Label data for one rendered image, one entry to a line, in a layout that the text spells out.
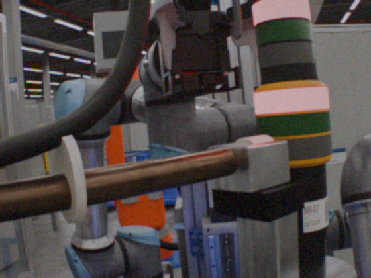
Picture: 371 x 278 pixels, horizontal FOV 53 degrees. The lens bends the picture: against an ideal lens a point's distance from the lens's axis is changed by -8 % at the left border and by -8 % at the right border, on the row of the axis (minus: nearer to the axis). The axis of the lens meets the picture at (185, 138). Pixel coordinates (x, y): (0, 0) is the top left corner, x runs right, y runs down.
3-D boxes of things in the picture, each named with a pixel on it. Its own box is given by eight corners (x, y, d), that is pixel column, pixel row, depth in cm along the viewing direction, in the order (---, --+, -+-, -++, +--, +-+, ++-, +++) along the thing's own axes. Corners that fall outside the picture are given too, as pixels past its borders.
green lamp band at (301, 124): (302, 137, 19) (300, 112, 19) (242, 138, 23) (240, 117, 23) (344, 129, 22) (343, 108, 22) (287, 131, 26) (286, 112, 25)
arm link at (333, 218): (289, 249, 114) (287, 206, 113) (331, 244, 113) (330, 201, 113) (298, 264, 102) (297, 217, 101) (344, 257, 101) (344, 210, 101)
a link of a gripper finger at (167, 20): (180, 60, 28) (197, 72, 37) (172, -18, 28) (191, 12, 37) (138, 65, 28) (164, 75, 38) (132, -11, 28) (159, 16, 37)
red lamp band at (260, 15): (287, 14, 20) (284, -8, 20) (242, 27, 22) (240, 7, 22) (322, 21, 22) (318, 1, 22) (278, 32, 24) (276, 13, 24)
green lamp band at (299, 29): (290, 38, 20) (287, 15, 20) (245, 48, 23) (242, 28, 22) (324, 42, 22) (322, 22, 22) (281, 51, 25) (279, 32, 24)
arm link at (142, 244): (171, 271, 107) (165, 226, 107) (127, 284, 100) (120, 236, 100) (151, 260, 117) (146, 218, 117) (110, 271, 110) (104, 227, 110)
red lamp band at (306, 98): (300, 111, 19) (298, 87, 19) (240, 115, 23) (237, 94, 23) (342, 106, 22) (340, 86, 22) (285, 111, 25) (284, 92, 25)
